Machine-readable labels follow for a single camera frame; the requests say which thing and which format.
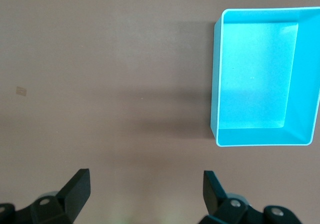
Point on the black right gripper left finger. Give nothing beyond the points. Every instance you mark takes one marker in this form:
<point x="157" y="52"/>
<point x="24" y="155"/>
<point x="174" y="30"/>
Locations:
<point x="75" y="194"/>

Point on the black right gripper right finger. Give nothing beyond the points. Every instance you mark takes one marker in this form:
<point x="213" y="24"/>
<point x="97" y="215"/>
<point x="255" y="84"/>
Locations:
<point x="215" y="199"/>

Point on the blue plastic box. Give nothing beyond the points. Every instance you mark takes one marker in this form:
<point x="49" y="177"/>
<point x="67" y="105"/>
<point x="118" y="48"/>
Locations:
<point x="250" y="84"/>

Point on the brown tape patch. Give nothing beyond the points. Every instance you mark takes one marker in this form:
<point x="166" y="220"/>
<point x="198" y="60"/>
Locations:
<point x="21" y="91"/>

